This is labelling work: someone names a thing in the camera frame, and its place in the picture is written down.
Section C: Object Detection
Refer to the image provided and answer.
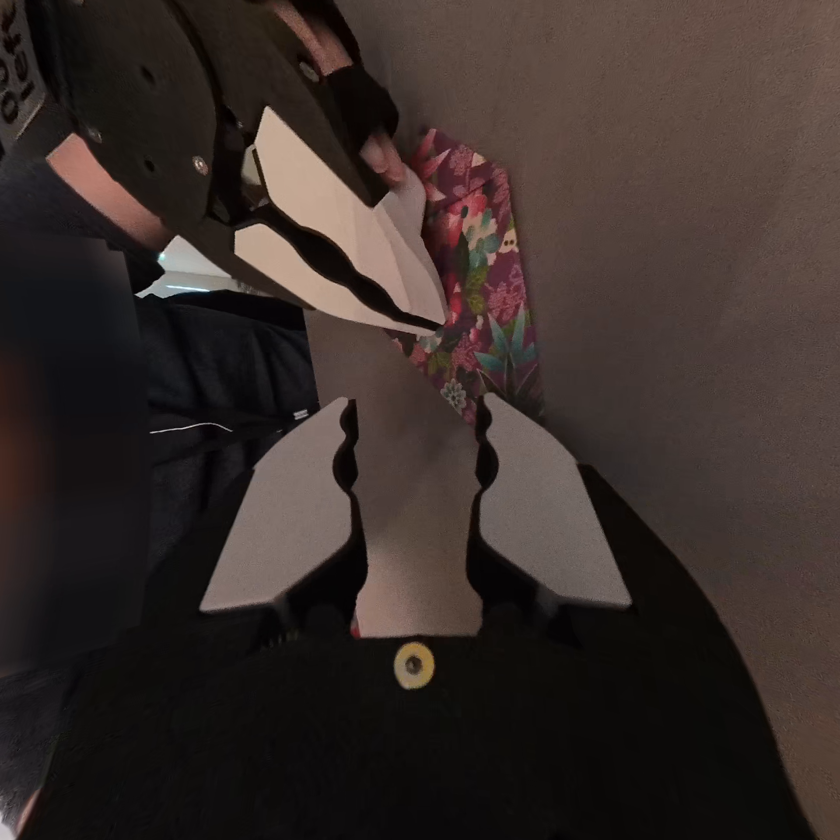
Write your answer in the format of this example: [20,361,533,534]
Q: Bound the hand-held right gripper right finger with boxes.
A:
[466,392,634,616]

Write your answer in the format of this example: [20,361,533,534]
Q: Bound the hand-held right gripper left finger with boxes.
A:
[199,395,368,626]

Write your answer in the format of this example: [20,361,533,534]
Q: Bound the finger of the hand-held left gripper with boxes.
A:
[241,105,454,327]
[233,222,448,338]

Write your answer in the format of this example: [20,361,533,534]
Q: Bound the purple floral origami paper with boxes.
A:
[375,126,547,426]

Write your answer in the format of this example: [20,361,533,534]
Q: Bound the person's left forearm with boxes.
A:
[46,134,168,257]

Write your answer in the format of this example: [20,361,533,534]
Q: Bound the person's left hand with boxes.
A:
[271,0,410,193]

